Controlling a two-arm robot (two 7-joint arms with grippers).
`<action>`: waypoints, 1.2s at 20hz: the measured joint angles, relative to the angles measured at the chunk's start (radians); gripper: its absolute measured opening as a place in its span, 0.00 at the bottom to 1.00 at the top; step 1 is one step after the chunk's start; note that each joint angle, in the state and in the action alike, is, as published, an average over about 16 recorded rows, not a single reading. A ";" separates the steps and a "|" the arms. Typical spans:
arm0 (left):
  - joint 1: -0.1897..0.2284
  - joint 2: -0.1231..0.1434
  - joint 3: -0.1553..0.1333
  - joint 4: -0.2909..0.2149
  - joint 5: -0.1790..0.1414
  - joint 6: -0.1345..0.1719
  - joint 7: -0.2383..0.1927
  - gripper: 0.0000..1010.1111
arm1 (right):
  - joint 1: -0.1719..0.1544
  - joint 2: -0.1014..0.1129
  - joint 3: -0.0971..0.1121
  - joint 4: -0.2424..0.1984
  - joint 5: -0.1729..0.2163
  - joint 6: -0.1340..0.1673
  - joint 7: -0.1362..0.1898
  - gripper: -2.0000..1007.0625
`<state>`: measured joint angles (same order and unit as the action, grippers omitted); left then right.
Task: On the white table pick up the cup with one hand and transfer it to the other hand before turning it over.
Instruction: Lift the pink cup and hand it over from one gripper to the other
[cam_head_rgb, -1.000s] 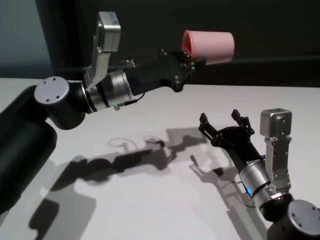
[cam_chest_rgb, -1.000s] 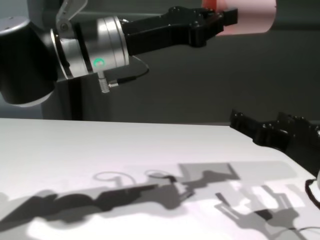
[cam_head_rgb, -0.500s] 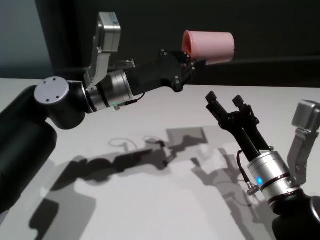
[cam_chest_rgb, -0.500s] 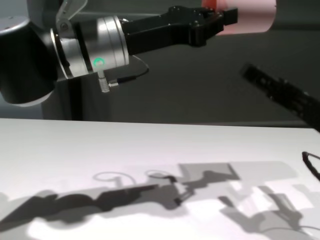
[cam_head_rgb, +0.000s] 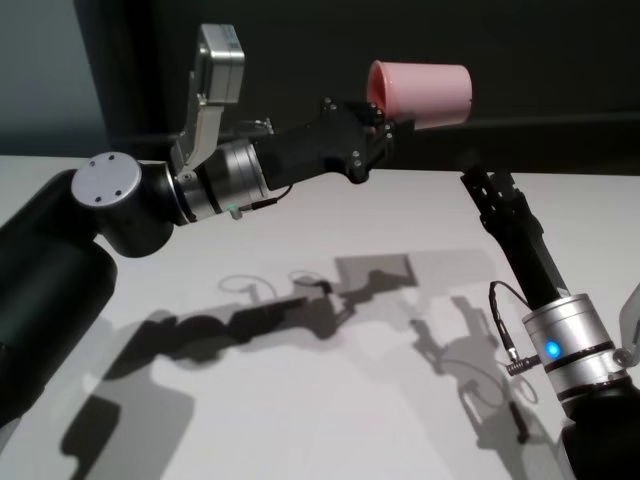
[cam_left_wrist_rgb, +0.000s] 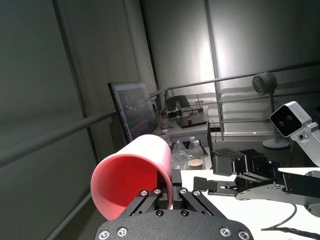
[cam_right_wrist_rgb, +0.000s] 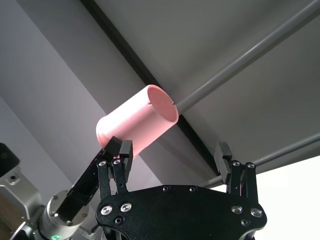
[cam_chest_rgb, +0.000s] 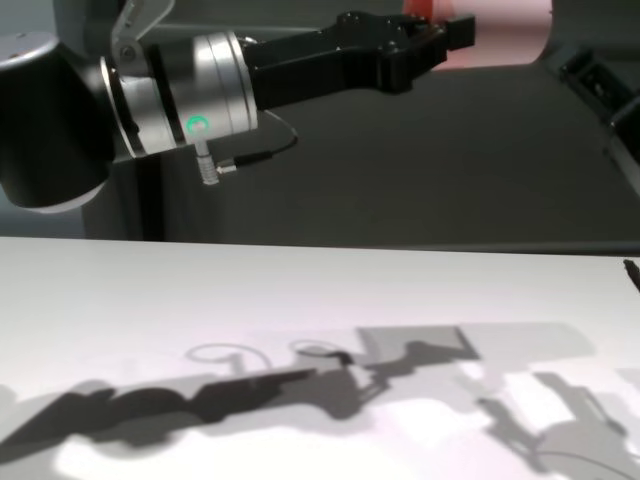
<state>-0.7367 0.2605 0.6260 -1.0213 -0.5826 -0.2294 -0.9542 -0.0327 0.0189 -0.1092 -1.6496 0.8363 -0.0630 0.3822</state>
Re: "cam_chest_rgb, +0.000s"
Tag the thick grey frame bar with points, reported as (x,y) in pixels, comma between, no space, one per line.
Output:
(250,22)

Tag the pink plastic cup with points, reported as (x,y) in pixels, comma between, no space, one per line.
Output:
(500,35)

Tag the thin grey frame rail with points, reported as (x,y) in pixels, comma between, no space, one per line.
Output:
(400,247)

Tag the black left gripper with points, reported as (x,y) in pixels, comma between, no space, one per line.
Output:
(325,60)

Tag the dark frame post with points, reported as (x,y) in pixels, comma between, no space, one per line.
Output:
(145,200)

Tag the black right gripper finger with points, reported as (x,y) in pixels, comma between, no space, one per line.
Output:
(595,80)

